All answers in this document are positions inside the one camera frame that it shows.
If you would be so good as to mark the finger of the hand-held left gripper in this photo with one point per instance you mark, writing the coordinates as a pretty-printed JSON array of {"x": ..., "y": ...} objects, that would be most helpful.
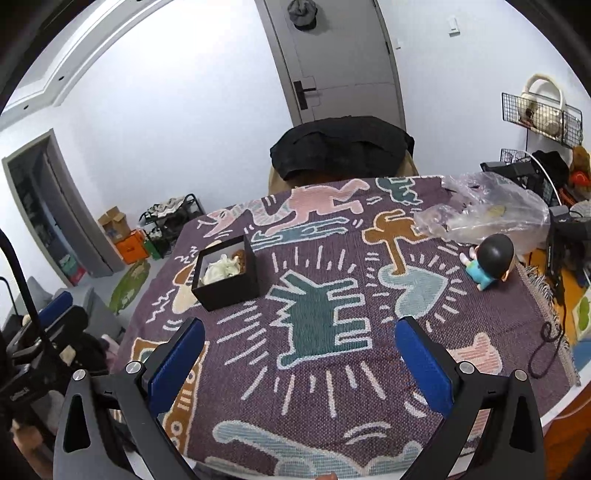
[{"x": 55, "y": 305}]

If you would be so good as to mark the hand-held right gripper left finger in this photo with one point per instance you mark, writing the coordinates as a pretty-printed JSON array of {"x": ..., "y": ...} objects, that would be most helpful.
[{"x": 178, "y": 364}]

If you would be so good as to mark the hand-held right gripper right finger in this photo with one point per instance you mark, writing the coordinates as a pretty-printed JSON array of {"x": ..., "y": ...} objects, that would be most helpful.
[{"x": 425, "y": 364}]

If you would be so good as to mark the black jewelry box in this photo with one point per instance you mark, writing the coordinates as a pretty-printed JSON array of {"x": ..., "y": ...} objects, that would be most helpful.
[{"x": 231, "y": 290}]

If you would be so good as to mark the person's left hand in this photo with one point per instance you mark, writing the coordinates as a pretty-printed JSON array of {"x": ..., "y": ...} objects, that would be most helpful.
[{"x": 24, "y": 436}]

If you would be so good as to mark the green leaf mat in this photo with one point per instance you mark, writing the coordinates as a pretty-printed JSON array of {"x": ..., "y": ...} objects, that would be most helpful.
[{"x": 129, "y": 284}]

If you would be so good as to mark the orange box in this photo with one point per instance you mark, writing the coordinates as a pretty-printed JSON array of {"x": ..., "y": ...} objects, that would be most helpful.
[{"x": 131, "y": 247}]

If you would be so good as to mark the cardboard boxes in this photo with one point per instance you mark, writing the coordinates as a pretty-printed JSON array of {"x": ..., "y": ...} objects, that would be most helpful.
[{"x": 113, "y": 224}]

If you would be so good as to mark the green box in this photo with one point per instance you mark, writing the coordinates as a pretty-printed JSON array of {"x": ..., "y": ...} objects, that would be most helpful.
[{"x": 157, "y": 249}]

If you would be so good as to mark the black-haired doll figurine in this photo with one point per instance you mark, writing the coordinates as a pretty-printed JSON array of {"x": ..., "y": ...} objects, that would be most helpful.
[{"x": 491, "y": 254}]

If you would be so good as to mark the purple printed blanket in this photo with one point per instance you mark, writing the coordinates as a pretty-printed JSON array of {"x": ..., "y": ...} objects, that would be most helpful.
[{"x": 323, "y": 277}]

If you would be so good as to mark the black shoe rack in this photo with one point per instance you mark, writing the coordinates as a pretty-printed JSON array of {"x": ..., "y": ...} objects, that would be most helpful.
[{"x": 161, "y": 221}]

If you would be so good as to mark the clear plastic bag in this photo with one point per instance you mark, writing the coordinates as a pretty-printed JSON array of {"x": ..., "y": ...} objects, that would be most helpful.
[{"x": 489, "y": 207}]

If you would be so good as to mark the black device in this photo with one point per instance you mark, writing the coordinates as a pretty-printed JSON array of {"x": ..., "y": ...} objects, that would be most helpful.
[{"x": 565, "y": 240}]

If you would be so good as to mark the black jacket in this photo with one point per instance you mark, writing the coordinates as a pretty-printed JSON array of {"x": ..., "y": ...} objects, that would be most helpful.
[{"x": 341, "y": 147}]

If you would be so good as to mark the black bag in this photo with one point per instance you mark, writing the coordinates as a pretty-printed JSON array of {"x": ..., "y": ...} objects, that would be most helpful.
[{"x": 551, "y": 168}]

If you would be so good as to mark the brown plush toy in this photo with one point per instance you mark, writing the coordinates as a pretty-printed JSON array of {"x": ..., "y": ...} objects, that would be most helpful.
[{"x": 581, "y": 159}]

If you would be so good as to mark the white handbag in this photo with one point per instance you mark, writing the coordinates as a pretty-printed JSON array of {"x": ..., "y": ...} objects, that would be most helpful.
[{"x": 547, "y": 115}]

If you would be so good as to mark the grey door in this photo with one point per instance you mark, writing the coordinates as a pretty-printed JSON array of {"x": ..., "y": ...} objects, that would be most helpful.
[{"x": 346, "y": 60}]

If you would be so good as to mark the dark hat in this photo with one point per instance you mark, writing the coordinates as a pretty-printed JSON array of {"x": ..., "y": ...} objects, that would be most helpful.
[{"x": 302, "y": 14}]

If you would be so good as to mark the grey doorway frame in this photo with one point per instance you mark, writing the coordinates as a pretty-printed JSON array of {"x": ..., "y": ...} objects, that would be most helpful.
[{"x": 90, "y": 230}]

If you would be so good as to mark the white wall fixture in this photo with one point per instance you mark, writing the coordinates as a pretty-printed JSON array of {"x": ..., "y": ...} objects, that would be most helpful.
[{"x": 453, "y": 24}]

